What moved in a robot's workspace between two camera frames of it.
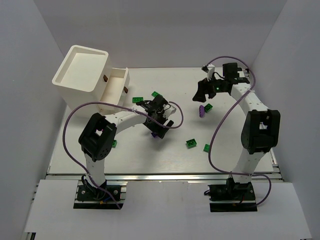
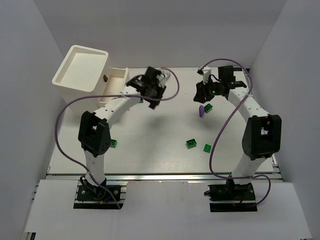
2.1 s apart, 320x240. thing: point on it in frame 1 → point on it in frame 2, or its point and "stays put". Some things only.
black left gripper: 157,125 → 155,93
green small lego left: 114,144 stays put
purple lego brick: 201,111 stays put
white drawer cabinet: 84,76 stays put
